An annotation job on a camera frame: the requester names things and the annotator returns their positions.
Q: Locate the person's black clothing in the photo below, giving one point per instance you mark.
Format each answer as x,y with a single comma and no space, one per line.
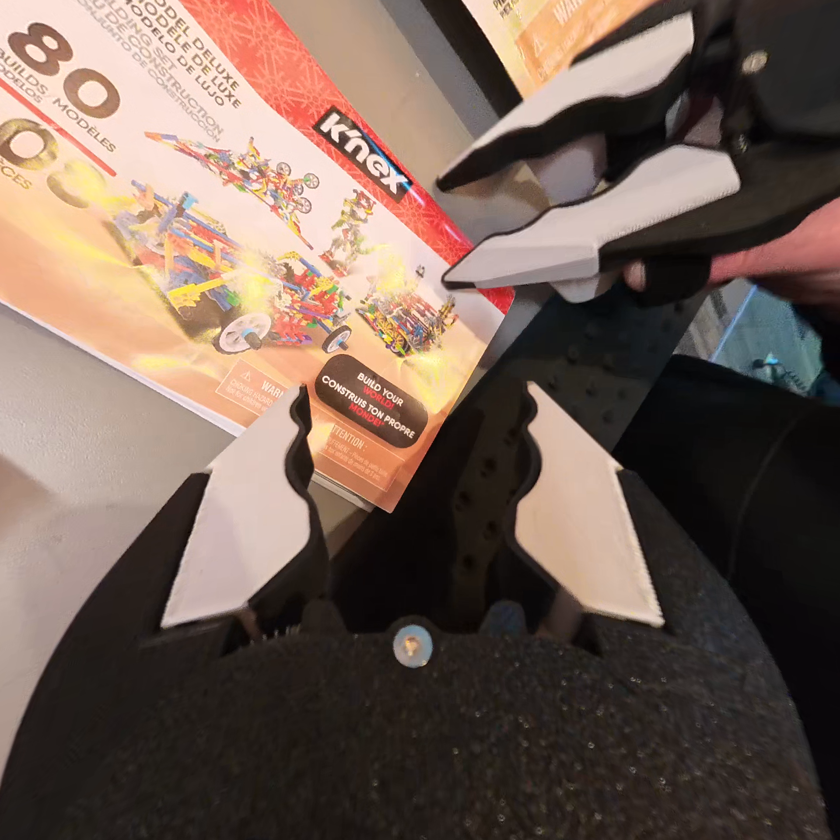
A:
754,492

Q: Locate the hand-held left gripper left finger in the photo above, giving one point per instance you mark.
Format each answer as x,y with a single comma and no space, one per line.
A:
243,512

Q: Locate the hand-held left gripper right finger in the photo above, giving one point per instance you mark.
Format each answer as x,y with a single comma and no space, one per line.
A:
584,525

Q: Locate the black perforated board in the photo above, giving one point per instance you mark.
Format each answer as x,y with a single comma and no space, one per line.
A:
590,367

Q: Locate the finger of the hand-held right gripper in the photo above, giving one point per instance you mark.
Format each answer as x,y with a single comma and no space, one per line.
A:
590,85
558,249

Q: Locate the person's right hand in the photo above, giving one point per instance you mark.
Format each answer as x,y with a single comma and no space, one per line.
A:
787,262

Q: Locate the toy instruction sheet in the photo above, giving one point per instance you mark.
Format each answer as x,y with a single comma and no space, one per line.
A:
197,262

